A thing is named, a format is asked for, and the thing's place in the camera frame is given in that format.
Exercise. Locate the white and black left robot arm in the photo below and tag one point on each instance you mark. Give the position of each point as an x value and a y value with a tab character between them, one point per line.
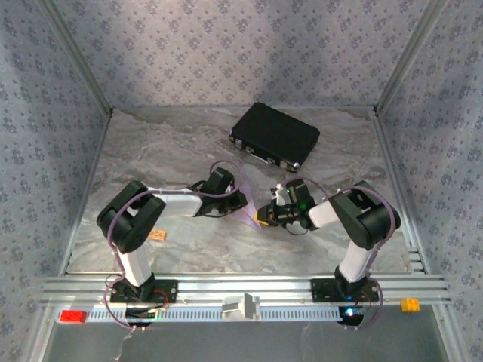
177	201

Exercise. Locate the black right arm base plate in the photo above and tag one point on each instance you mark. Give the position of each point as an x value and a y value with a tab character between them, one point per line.
319	292

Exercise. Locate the lavender paper sheet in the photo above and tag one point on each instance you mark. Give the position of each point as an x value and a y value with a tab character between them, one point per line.
247	218

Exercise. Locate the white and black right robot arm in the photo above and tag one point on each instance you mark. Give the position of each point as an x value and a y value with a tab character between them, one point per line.
358	264

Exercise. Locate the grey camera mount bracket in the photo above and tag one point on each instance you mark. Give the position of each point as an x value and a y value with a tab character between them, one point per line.
241	305

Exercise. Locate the aluminium table side rail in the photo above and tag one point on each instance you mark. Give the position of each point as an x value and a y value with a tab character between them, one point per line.
86	188
390	151

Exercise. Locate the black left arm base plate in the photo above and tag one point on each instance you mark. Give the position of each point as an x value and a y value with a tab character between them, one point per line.
168	296

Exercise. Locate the aluminium corner post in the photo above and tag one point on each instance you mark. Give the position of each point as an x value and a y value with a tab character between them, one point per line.
79	56
408	56

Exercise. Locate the yellow toy brick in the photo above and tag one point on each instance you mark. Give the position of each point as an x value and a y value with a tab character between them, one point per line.
410	304

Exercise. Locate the red toy brick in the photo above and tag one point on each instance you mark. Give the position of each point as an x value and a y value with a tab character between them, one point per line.
73	316

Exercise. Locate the black hard case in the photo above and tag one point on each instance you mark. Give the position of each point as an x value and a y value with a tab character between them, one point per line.
275	135

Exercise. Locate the aluminium rail frame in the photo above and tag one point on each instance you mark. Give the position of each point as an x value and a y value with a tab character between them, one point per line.
264	283

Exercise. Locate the black controller board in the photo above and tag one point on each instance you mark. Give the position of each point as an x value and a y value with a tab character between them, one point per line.
351	315
141	313

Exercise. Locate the small wooden block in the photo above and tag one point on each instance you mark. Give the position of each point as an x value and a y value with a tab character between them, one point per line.
158	234

